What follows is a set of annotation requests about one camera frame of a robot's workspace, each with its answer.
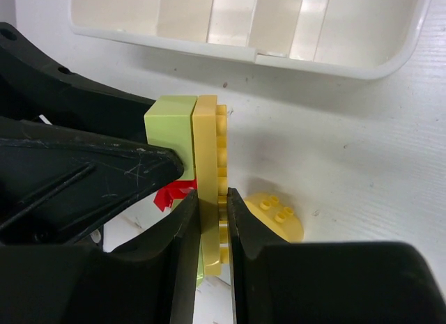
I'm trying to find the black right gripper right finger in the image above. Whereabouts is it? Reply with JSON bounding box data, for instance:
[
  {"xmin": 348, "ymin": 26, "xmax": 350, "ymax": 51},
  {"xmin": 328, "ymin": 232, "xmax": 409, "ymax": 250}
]
[{"xmin": 227, "ymin": 189, "xmax": 445, "ymax": 323}]

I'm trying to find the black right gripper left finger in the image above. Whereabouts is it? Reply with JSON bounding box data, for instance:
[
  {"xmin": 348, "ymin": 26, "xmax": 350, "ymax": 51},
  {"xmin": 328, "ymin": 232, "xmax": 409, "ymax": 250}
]
[{"xmin": 1, "ymin": 192, "xmax": 200, "ymax": 323}]

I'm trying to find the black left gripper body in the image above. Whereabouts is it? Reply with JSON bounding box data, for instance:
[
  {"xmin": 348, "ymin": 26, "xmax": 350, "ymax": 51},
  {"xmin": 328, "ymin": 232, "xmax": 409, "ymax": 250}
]
[{"xmin": 1, "ymin": 22, "xmax": 154, "ymax": 143}]

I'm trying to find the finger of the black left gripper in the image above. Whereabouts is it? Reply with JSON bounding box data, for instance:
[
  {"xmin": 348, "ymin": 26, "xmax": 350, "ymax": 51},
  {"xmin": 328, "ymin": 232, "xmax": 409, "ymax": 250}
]
[{"xmin": 1, "ymin": 118, "xmax": 184, "ymax": 245}]

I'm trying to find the round yellow lego brick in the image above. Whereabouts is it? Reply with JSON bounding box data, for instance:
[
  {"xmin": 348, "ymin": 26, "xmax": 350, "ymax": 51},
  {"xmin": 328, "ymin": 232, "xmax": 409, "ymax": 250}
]
[{"xmin": 244, "ymin": 192, "xmax": 304, "ymax": 243}]

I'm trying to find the red lego wing piece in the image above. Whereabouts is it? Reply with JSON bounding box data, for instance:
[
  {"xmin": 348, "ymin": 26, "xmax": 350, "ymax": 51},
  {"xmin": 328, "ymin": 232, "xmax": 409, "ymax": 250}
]
[{"xmin": 153, "ymin": 180, "xmax": 197, "ymax": 212}]

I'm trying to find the green lego brick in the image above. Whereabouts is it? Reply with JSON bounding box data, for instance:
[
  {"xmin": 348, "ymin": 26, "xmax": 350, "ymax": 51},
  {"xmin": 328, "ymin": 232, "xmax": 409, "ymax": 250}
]
[{"xmin": 143, "ymin": 95, "xmax": 199, "ymax": 290}]

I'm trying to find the long yellow lego brick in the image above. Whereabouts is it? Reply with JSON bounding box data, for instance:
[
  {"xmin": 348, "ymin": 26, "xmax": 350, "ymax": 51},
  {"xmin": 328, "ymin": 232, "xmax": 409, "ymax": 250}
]
[{"xmin": 192, "ymin": 95, "xmax": 229, "ymax": 276}]

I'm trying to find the white three-compartment tray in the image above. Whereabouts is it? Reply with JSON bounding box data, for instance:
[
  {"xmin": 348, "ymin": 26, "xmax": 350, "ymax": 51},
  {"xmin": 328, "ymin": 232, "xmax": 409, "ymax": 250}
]
[{"xmin": 69, "ymin": 0, "xmax": 431, "ymax": 80}]

